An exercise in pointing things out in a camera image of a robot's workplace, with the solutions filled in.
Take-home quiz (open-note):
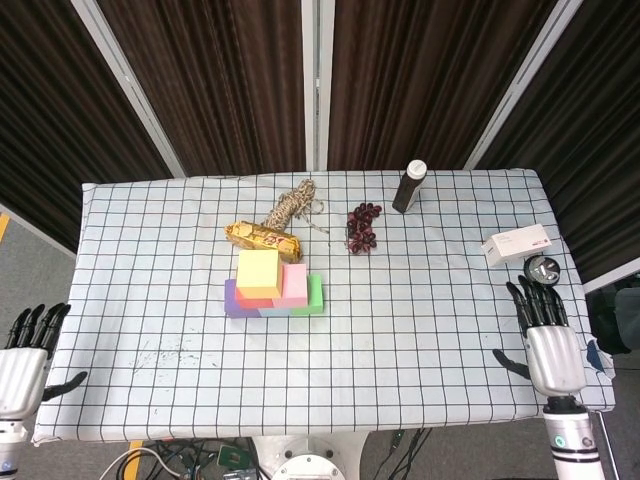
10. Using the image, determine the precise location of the pink foam cube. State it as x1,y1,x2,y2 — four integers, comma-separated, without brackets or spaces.
272,262,310,309

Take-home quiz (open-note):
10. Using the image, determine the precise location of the green circuit board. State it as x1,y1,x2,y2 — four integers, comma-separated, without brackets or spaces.
217,442,247,469

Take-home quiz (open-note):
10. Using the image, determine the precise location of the white cardboard box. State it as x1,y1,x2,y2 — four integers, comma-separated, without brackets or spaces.
481,224,553,268

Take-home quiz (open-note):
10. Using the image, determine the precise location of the white partition post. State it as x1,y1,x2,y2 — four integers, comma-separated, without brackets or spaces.
299,0,335,171
462,0,586,171
69,0,189,179

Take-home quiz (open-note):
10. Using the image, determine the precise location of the dark red grape bunch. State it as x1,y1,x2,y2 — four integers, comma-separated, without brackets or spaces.
344,201,384,255

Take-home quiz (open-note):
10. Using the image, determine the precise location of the dark bottle white cap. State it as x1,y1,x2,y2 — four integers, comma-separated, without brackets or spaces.
391,159,428,215

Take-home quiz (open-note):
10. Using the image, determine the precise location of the white partition base rail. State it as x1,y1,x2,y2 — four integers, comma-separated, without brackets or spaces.
0,202,79,260
582,272,640,295

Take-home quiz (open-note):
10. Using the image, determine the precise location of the red foam cube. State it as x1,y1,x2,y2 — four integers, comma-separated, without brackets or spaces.
234,287,276,310

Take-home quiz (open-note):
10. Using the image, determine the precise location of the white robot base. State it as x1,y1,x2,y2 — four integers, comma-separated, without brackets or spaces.
252,432,371,480

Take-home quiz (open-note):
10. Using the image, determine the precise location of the golden biscuit packet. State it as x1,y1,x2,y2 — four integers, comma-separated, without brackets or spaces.
222,220,305,264

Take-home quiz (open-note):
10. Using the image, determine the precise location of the dark brown curtain panel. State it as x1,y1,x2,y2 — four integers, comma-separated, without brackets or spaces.
97,0,307,177
0,0,174,251
327,0,559,172
474,0,640,284

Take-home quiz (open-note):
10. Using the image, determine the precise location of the green foam cube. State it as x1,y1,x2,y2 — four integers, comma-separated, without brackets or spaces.
289,273,327,317

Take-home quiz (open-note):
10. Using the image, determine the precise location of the black cables green connector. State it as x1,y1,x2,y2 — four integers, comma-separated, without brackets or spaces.
384,428,434,480

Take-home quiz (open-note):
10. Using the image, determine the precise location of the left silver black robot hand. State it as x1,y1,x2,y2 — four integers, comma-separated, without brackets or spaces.
0,302,89,419

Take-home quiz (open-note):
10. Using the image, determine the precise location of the yellow foam cube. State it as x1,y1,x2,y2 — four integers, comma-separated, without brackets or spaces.
235,249,284,301

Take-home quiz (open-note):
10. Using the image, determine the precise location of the black round tin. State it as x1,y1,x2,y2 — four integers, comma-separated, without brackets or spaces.
523,254,561,290

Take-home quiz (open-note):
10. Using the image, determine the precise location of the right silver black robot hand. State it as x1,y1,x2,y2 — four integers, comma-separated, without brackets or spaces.
492,274,588,398

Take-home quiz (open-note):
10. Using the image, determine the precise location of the braided rope bundle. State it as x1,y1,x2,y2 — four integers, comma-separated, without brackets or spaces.
263,179,331,236

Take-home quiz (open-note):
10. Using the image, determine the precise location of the purple foam cube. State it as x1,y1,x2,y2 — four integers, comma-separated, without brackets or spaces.
224,278,263,320

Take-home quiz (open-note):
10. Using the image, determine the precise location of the black cable bundle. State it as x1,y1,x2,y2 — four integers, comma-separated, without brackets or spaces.
149,435,266,480

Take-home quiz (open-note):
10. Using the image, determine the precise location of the white black checkered tablecloth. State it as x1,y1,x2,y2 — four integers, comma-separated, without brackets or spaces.
32,168,616,446

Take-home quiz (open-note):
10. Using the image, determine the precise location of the white cable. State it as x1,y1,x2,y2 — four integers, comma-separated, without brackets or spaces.
99,447,176,480

